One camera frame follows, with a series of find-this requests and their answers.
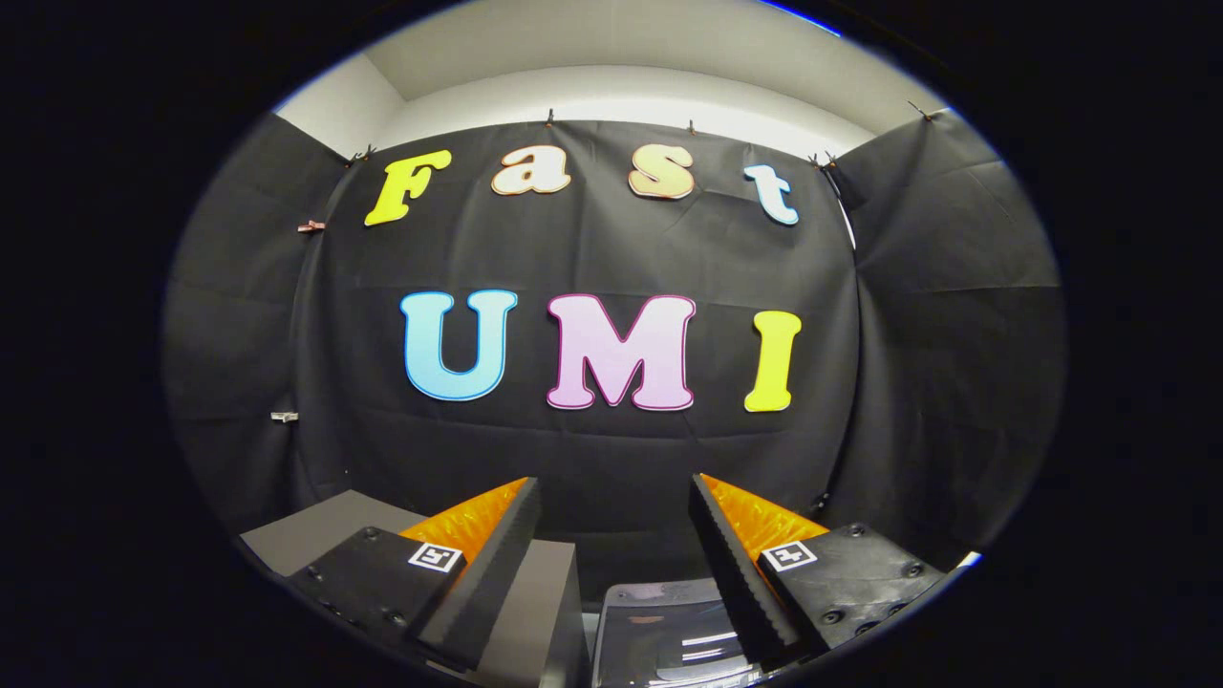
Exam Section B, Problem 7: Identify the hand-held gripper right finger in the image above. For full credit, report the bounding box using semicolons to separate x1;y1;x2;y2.
688;473;947;668

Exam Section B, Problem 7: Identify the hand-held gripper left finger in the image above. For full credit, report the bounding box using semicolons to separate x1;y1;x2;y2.
287;476;544;673

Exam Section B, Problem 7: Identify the black backdrop cloth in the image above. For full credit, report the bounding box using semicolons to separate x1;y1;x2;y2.
162;107;1069;603

